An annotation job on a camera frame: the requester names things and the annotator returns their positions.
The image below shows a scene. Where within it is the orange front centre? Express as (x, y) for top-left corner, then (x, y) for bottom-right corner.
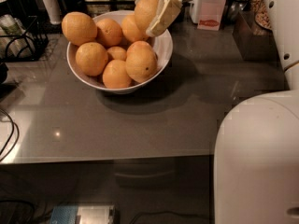
(102, 60), (132, 89)

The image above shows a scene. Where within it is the orange rim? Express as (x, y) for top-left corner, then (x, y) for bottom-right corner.
(135, 0), (159, 37)

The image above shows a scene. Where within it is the orange partly hidden centre right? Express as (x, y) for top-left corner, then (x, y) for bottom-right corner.
(127, 41), (152, 55)

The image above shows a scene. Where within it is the metal scoop spoon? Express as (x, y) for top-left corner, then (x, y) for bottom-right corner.
(227, 0), (249, 23)

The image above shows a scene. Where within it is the blue and silver box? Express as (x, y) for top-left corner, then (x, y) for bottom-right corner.
(50, 205), (118, 224)

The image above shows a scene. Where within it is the white appliance with fish label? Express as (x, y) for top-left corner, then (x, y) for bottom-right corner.
(189, 0), (226, 31)

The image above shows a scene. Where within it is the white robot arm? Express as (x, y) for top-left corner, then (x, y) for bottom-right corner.
(213, 0), (299, 224)

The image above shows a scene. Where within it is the orange front right with spot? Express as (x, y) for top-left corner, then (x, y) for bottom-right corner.
(125, 49), (158, 83)

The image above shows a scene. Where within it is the dark metal box tray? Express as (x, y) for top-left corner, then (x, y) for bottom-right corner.
(233, 11), (278, 61)

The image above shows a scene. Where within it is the small orange in middle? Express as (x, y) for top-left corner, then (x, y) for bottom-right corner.
(107, 46), (127, 61)

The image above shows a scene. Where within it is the black wire rack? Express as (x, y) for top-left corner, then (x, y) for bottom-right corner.
(0, 0), (49, 62)

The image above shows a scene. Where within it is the black cable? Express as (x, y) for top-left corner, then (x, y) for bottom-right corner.
(0, 107), (21, 161)
(129, 210), (216, 224)

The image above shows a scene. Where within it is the white paper cup stack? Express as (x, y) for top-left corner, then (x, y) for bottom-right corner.
(42, 0), (62, 25)

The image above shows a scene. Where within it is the white ceramic bowl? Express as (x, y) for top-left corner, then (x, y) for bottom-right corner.
(66, 10), (173, 94)

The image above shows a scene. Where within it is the orange back centre left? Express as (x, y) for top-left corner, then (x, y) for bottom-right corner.
(96, 18), (122, 47)

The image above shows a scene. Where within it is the orange front left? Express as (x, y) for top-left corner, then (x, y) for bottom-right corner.
(75, 42), (108, 77)

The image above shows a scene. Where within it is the large orange far left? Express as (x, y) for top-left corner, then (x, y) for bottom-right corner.
(62, 11), (97, 46)

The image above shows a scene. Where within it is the black cable bottom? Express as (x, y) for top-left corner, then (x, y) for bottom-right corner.
(129, 210), (216, 224)

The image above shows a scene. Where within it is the black cable left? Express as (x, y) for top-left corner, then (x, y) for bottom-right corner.
(0, 107), (21, 161)

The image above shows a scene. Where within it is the glass jar of nuts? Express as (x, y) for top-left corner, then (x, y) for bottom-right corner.
(249, 0), (271, 30)

